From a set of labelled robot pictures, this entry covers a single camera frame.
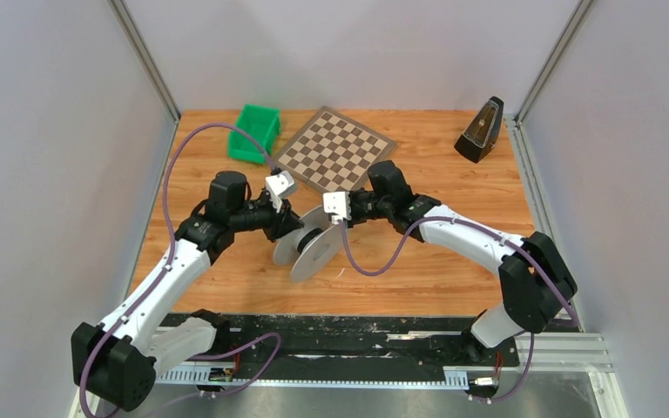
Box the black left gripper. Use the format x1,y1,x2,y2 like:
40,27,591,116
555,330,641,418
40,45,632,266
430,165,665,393
230,192,305,243

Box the white perforated cable spool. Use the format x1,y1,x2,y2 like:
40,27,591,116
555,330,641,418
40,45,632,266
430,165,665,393
273,206,343,283

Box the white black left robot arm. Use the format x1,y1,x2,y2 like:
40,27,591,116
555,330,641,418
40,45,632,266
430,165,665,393
71,169,302,417

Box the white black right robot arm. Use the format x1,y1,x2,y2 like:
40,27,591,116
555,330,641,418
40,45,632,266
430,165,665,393
339,160,578,364

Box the wooden chessboard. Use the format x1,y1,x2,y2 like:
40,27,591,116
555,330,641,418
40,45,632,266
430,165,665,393
274,106,396,193

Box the green plastic bin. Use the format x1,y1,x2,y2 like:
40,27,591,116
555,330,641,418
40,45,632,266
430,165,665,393
227,104,281,165

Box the black wooden metronome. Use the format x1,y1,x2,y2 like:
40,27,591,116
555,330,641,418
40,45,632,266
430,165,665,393
454,96,504,164

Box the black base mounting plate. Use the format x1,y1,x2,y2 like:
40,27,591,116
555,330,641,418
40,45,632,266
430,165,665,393
209,313,520,382

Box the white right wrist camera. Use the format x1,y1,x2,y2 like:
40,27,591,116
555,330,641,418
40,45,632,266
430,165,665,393
322,191,351,225

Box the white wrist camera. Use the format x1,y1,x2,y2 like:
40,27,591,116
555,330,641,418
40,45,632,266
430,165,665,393
265,170,298,212
322,191,351,225

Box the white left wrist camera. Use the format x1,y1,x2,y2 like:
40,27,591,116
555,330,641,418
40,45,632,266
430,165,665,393
265,170,298,212

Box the slotted white cable duct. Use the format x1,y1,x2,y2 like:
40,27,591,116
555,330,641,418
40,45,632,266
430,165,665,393
155,364,470,390

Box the left aluminium frame post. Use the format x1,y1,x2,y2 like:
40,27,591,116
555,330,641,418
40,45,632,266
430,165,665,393
108,0,181,125

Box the aluminium frame post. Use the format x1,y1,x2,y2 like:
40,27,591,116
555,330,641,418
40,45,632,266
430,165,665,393
514,0,597,125
108,0,181,125

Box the right aluminium frame post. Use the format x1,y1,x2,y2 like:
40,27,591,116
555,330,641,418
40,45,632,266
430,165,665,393
514,0,597,125

